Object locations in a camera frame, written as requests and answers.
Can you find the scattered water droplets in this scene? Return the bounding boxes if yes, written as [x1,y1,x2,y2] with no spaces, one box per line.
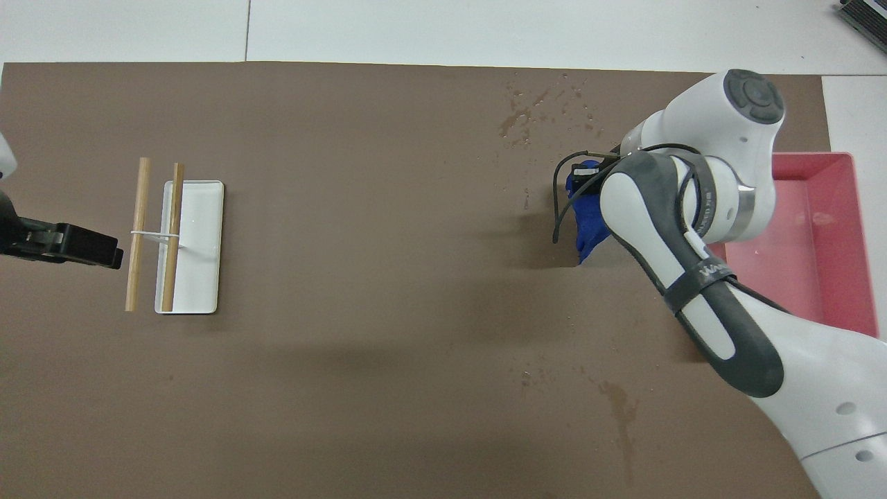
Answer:
[495,71,624,212]

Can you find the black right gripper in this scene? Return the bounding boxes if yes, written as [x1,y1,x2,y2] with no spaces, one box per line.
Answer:
[569,151,622,183]

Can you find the brown table mat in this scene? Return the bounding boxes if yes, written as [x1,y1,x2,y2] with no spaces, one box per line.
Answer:
[0,61,832,499]

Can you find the blue towel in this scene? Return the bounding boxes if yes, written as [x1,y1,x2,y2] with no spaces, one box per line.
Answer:
[564,157,615,268]

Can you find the darker wooden rack rod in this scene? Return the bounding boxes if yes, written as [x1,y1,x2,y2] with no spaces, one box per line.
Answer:
[161,163,186,313]

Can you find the light wooden rack rod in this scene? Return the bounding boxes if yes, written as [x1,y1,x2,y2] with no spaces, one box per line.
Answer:
[125,157,152,312]

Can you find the pink plastic bin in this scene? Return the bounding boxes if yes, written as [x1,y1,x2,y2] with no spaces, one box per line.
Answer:
[707,152,879,340]

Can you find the white towel rack base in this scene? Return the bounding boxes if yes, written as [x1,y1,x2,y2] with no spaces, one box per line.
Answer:
[130,180,225,315]

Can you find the dark ribbed device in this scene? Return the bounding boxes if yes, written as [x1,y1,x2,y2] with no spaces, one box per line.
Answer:
[835,0,887,44]

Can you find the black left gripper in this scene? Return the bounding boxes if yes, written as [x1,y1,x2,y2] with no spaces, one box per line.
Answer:
[17,217,125,270]

